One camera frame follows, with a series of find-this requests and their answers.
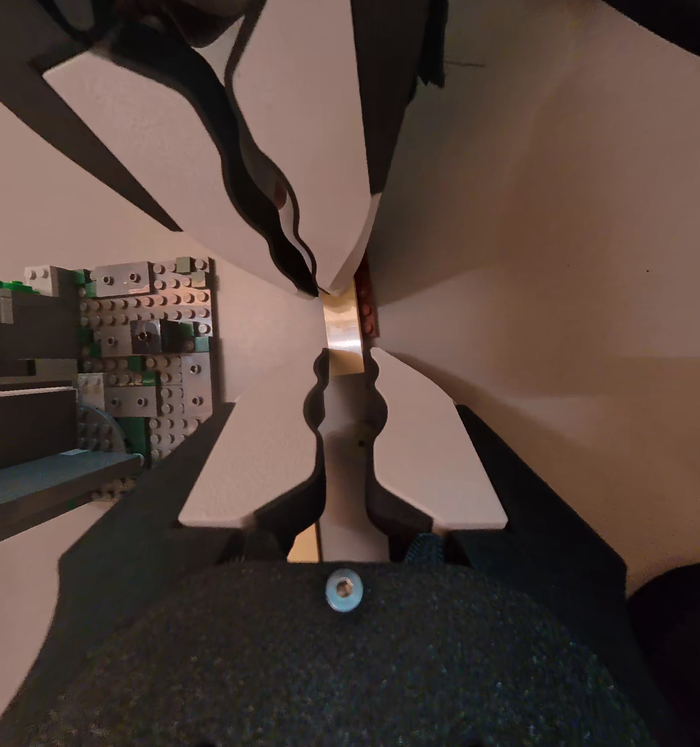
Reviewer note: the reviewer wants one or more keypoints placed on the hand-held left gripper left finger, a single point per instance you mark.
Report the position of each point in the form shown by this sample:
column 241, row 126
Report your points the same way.
column 250, row 455

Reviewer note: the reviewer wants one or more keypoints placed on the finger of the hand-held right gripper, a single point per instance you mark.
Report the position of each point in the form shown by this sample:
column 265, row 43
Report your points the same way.
column 151, row 146
column 320, row 116

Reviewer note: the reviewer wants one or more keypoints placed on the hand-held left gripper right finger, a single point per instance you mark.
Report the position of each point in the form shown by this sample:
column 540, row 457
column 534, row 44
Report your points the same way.
column 431, row 467

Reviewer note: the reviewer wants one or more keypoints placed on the tan smooth toy tile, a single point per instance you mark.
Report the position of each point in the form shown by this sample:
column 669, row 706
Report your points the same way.
column 344, row 332

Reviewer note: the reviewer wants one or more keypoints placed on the brown studded toy plate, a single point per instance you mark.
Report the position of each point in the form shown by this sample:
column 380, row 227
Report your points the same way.
column 368, row 309

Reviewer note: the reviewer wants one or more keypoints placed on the person's right forearm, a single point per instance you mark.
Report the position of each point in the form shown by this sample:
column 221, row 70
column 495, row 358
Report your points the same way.
column 676, row 23

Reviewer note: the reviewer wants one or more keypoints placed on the grey desk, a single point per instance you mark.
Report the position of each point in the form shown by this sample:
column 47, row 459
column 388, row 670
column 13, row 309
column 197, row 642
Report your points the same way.
column 560, row 233

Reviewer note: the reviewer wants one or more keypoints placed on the grey toy brick building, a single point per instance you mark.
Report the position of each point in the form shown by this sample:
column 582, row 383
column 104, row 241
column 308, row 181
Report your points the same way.
column 151, row 327

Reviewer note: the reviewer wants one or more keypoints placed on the person's black clothing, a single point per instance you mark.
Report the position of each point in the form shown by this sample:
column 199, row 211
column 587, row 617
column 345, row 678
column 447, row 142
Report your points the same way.
column 682, row 653

